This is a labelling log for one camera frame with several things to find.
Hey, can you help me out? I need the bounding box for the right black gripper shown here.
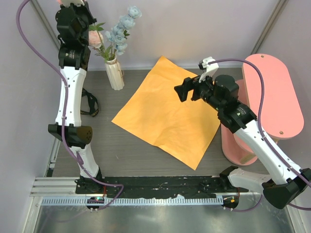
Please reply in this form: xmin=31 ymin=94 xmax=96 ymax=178
xmin=174 ymin=70 xmax=224 ymax=112

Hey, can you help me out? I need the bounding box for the orange wrapping paper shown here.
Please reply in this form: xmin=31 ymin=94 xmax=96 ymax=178
xmin=112 ymin=56 xmax=220 ymax=170

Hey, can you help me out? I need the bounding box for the blue flower stem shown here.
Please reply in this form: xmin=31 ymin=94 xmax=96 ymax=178
xmin=104 ymin=6 xmax=142 ymax=61

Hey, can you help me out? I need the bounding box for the black ribbon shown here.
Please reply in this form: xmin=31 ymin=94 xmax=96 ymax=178
xmin=80 ymin=88 xmax=99 ymax=117

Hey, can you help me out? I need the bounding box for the pale pink flower stem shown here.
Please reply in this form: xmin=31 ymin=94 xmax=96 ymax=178
xmin=88 ymin=23 xmax=108 ymax=61

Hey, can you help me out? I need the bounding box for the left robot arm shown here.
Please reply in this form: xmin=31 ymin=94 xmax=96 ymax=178
xmin=48 ymin=0 xmax=104 ymax=194

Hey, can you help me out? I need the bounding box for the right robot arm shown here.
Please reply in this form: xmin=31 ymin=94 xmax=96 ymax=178
xmin=174 ymin=75 xmax=311 ymax=209

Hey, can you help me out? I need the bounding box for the white ribbed vase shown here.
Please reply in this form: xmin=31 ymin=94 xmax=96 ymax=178
xmin=105 ymin=58 xmax=124 ymax=91

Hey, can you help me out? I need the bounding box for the pink two-tier shelf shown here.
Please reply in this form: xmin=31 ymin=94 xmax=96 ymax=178
xmin=221 ymin=54 xmax=304 ymax=166

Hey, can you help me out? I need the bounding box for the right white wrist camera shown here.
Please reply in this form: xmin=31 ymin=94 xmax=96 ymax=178
xmin=198 ymin=56 xmax=219 ymax=83

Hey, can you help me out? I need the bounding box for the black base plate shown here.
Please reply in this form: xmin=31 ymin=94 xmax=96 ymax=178
xmin=74 ymin=176 xmax=248 ymax=199

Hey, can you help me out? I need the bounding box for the aluminium rail frame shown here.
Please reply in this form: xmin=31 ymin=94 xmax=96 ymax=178
xmin=24 ymin=0 xmax=307 ymax=233

